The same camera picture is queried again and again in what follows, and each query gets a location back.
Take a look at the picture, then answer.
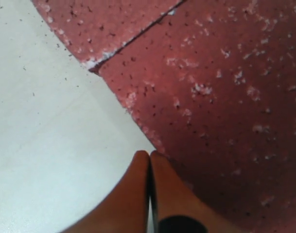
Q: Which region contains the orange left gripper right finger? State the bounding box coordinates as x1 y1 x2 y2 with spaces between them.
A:
150 150 240 233

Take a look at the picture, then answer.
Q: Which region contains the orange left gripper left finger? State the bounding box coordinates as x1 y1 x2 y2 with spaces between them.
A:
63 150 150 233

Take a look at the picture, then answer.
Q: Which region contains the red brick front large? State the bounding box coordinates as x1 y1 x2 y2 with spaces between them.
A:
32 0 181 69

